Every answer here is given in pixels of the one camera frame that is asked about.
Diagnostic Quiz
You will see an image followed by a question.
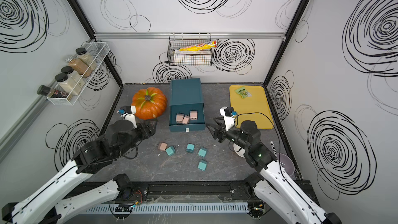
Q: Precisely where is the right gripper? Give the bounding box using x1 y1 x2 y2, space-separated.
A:
205 117 250 152

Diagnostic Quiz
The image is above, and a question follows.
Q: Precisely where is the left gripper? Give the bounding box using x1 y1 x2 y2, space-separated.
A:
118 117 160 159

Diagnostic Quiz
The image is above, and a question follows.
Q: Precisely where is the pink plug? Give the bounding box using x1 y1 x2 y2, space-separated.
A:
182 115 190 124
158 142 168 151
175 113 184 123
190 110 198 120

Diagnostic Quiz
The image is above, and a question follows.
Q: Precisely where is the teal top drawer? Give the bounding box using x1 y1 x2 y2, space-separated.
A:
169 103 205 132

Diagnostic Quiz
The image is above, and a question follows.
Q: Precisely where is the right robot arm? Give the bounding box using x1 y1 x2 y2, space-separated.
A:
206 120 342 224

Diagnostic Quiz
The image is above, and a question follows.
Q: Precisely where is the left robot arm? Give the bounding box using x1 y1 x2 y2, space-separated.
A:
2 119 158 224

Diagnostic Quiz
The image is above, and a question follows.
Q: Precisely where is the teal drawer cabinet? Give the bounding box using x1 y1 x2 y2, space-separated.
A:
170 78 204 106

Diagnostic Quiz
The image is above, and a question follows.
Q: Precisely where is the orange pumpkin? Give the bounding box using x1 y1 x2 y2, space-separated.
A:
131 87 167 120

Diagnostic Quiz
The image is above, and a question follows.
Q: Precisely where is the teal plug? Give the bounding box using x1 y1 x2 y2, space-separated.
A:
165 146 178 157
186 144 195 153
198 147 207 158
198 160 207 171

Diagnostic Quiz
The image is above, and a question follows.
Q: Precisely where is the white bowl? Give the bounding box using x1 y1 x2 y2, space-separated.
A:
233 144 245 158

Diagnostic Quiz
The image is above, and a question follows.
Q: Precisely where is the yellow tray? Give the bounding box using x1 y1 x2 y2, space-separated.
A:
229 85 274 130

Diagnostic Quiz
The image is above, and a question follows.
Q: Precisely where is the green snack packet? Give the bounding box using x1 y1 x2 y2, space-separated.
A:
234 87 252 99

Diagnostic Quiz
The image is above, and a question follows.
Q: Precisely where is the purple cup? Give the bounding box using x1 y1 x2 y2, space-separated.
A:
276 153 295 177

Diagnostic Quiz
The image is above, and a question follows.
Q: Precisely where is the spice jar cream powder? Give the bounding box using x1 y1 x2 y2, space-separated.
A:
55 73 81 95

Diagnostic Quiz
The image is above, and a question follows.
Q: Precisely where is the yellow tube package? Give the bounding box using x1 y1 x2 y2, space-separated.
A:
178 40 218 51

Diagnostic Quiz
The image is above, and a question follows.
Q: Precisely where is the spice jar white powder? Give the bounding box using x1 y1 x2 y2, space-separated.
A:
61 66 85 88

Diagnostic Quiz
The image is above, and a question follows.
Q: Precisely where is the spice jar brown powder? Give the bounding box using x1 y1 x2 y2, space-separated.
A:
65 56 92 78

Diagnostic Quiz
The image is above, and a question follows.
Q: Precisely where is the spice jar beige powder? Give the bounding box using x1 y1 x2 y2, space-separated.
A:
76 47 97 71

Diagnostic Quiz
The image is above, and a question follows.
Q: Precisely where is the dark sauce bottle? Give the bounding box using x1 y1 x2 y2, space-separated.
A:
37 85 69 99

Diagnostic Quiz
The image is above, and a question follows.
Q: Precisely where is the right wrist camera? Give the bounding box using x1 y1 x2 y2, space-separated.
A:
220 106 237 131

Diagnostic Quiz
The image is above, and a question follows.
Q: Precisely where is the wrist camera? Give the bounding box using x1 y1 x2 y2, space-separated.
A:
117 105 137 128
220 106 237 131

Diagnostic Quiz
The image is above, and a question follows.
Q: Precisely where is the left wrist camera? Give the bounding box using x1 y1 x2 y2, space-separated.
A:
117 105 137 128

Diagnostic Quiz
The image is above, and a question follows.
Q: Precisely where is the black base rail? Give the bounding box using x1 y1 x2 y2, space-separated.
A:
68 180 319 203

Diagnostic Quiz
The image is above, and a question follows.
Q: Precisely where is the grey cable duct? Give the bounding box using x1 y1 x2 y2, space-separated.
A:
84 202 249 216

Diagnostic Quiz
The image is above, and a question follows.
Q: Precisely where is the black wire basket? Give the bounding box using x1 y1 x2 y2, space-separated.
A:
167 33 213 66

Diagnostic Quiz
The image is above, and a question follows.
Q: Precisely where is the clear wall shelf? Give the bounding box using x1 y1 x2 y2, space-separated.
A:
47 41 111 111

